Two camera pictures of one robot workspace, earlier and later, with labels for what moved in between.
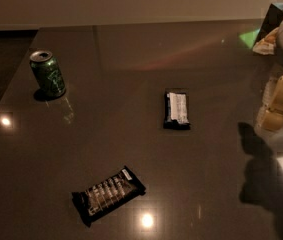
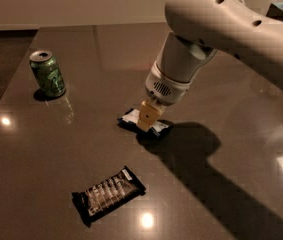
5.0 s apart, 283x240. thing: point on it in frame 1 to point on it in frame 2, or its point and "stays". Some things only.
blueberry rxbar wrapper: (177, 109) to (130, 120)
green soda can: (48, 73) stays
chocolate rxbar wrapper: (107, 195) stays
